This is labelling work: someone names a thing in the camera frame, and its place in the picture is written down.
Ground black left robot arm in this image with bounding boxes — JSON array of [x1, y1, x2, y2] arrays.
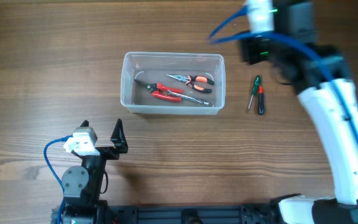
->
[[56, 119, 128, 223]]

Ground small silver wrench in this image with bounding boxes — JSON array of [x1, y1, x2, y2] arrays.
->
[[168, 90, 209, 106]]

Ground red handled cutters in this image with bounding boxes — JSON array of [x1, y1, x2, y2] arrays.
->
[[134, 80, 184, 103]]

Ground red black screwdriver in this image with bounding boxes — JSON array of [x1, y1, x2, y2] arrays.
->
[[257, 85, 265, 115]]

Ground clear plastic container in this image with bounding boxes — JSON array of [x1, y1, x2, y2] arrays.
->
[[120, 52, 226, 115]]

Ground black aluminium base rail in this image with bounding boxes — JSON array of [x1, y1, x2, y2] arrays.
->
[[50, 202, 288, 224]]

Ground orange black needle-nose pliers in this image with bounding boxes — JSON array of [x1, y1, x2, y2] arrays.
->
[[166, 73, 215, 94]]

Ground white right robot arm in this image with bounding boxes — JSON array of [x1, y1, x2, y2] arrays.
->
[[240, 1, 358, 223]]

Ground green handled screwdriver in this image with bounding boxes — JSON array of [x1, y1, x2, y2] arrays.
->
[[248, 75, 261, 110]]

